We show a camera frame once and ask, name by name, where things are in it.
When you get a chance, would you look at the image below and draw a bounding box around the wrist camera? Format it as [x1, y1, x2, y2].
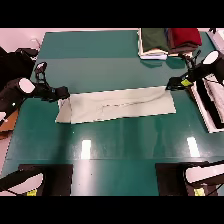
[180, 49, 202, 70]
[34, 61, 48, 85]

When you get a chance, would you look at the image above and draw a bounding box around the red garment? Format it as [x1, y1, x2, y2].
[168, 28, 203, 48]

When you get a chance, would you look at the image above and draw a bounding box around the dark green garment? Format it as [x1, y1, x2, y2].
[140, 28, 170, 53]

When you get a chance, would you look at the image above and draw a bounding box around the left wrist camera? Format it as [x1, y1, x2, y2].
[34, 61, 48, 85]

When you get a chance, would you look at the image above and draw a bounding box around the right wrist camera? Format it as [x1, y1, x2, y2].
[180, 49, 202, 70]

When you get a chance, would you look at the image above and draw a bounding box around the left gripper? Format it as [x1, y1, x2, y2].
[49, 85, 71, 102]

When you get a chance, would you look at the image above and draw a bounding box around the brown garment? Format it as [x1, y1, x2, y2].
[168, 43, 195, 57]

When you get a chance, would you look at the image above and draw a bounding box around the pale grey garment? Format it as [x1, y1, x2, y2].
[55, 85, 177, 125]

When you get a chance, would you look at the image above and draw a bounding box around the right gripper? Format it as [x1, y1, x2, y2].
[165, 75, 194, 92]

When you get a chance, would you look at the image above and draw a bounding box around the black garment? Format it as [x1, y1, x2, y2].
[0, 47, 40, 90]

